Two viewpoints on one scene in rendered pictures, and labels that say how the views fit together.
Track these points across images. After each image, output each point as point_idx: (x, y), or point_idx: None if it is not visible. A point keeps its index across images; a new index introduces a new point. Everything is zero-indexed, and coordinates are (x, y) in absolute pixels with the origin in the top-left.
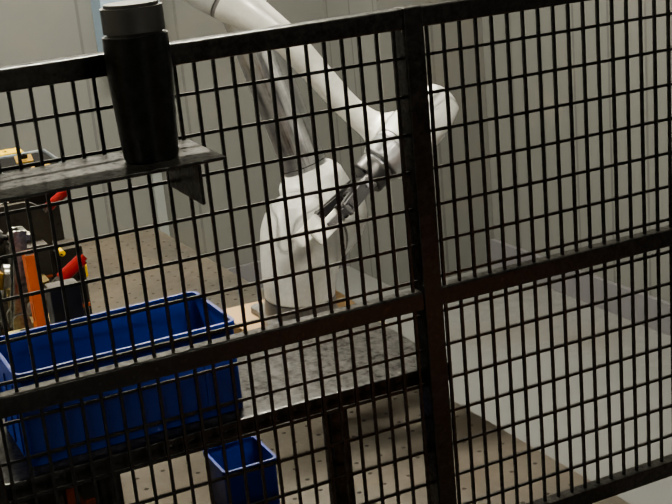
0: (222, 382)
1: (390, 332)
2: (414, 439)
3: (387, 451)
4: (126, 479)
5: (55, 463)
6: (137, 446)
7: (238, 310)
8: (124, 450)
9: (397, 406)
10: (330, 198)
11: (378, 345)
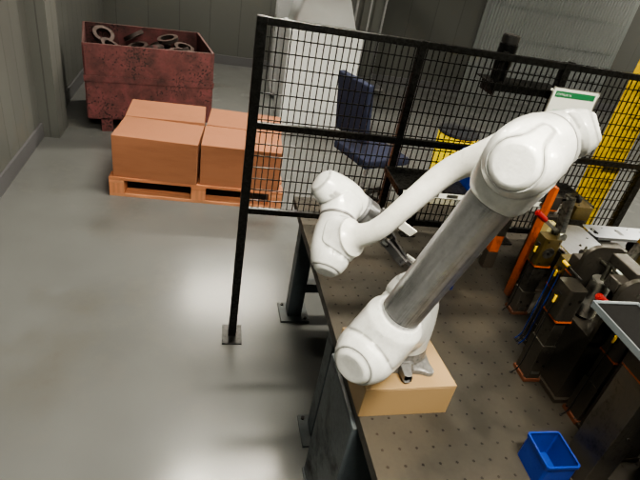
0: None
1: (397, 182)
2: (356, 282)
3: (371, 281)
4: (491, 315)
5: None
6: None
7: (442, 379)
8: None
9: (353, 307)
10: (397, 250)
11: (404, 178)
